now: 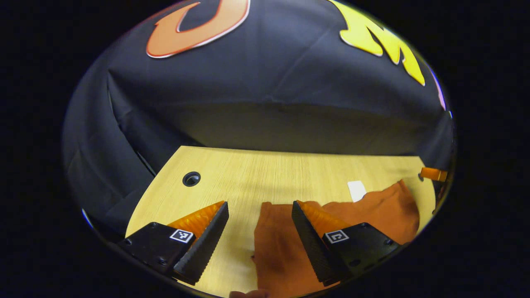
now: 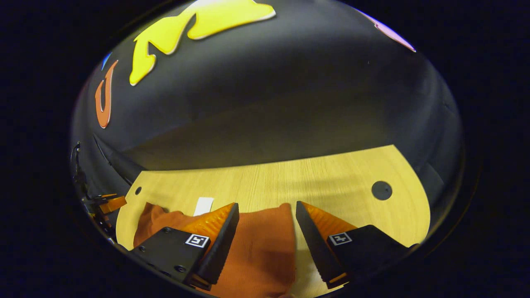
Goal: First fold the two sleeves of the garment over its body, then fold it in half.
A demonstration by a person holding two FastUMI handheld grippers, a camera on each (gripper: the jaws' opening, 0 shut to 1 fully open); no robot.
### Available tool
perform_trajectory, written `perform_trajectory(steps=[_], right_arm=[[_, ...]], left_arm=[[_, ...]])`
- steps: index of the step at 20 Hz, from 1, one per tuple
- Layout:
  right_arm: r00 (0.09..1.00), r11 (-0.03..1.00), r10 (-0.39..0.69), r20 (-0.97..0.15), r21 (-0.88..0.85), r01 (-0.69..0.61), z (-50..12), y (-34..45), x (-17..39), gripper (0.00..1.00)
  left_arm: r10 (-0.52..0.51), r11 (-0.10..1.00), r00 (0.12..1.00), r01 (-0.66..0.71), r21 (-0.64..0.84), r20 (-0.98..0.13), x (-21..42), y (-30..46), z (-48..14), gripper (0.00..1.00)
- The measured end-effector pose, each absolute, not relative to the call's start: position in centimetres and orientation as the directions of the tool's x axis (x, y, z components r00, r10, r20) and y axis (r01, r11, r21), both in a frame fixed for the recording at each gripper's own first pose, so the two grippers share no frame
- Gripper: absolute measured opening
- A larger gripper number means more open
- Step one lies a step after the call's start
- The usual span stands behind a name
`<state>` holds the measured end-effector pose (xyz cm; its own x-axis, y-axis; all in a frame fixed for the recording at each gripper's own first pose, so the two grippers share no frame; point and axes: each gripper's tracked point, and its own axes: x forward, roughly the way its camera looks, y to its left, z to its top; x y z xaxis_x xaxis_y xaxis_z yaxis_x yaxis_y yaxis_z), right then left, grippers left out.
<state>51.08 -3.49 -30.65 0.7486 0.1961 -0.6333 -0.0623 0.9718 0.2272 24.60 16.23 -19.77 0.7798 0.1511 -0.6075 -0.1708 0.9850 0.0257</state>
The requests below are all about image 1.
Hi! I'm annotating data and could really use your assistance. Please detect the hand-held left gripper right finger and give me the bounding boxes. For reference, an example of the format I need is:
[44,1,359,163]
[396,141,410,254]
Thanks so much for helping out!
[291,200,401,287]

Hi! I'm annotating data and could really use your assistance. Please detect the black backdrop cloth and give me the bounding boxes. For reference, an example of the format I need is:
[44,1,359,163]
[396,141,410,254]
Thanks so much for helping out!
[62,0,456,240]

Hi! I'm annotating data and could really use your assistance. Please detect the black table cable grommet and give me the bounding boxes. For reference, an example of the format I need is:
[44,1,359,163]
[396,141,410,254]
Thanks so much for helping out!
[182,171,202,187]

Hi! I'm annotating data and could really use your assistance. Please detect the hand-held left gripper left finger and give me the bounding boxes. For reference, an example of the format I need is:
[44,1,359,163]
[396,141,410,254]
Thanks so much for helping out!
[118,201,229,286]

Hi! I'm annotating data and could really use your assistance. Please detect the rust orange garment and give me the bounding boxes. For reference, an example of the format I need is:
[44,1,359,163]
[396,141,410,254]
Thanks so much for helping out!
[252,179,421,298]

